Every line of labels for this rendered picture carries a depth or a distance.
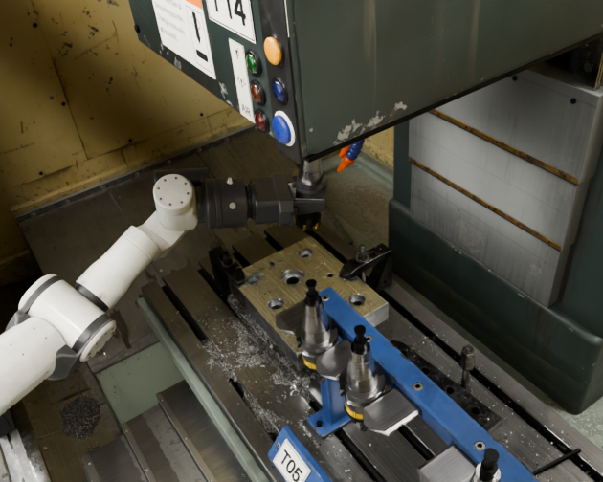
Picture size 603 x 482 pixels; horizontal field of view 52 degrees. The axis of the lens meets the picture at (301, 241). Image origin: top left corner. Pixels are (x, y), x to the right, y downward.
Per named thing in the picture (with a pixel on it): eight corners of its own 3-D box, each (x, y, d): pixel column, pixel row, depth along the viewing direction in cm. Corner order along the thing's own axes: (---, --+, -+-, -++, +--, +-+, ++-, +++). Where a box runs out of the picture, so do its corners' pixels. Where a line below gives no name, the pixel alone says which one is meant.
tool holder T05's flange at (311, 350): (345, 348, 92) (345, 338, 91) (309, 365, 90) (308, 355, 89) (324, 322, 97) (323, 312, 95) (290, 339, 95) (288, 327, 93)
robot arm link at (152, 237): (201, 196, 105) (148, 253, 100) (202, 216, 113) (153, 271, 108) (171, 174, 106) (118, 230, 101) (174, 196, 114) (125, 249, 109)
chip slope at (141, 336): (115, 418, 156) (83, 350, 140) (44, 278, 202) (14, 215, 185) (386, 270, 190) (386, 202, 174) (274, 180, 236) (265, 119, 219)
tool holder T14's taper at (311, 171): (326, 179, 108) (329, 144, 104) (303, 184, 106) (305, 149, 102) (316, 167, 111) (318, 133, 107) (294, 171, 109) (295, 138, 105)
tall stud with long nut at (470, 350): (463, 399, 119) (469, 355, 111) (453, 389, 121) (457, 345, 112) (474, 392, 120) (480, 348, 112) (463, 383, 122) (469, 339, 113)
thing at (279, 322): (287, 339, 93) (287, 336, 93) (269, 319, 97) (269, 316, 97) (324, 318, 96) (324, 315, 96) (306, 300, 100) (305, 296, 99)
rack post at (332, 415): (323, 441, 114) (310, 333, 96) (306, 421, 118) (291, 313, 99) (365, 413, 118) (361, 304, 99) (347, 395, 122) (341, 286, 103)
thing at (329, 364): (329, 386, 86) (329, 383, 86) (308, 362, 90) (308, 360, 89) (368, 362, 89) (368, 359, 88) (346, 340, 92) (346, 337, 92)
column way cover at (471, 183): (547, 314, 134) (598, 97, 101) (402, 214, 166) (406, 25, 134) (562, 304, 136) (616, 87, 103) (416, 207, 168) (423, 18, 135)
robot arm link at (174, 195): (224, 211, 101) (154, 217, 99) (223, 235, 111) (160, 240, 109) (218, 151, 105) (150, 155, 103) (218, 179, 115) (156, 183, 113)
